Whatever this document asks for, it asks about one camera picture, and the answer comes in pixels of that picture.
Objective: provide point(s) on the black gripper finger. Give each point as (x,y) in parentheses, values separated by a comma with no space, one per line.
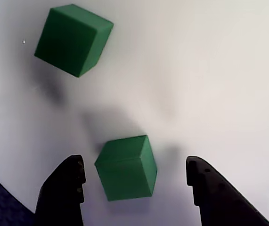
(61,195)
(214,200)

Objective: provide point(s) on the green cube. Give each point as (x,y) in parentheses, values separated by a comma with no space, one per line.
(124,171)
(70,40)

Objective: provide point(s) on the white round plate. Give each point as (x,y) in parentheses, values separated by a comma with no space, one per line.
(195,94)

